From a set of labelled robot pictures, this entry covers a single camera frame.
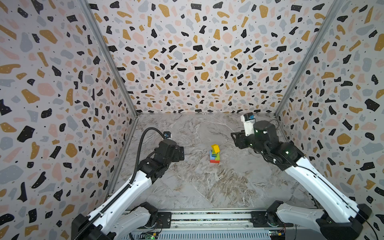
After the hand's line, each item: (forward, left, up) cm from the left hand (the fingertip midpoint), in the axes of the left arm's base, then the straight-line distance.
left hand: (174, 147), depth 78 cm
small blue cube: (+3, -22, -15) cm, 27 cm away
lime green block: (+3, -25, -17) cm, 30 cm away
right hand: (+1, -28, +13) cm, 31 cm away
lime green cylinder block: (0, -21, -6) cm, 22 cm away
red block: (+1, -22, -19) cm, 29 cm away
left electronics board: (-36, +12, -20) cm, 43 cm away
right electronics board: (-37, -50, -21) cm, 65 cm away
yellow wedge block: (+2, -22, -5) cm, 23 cm away
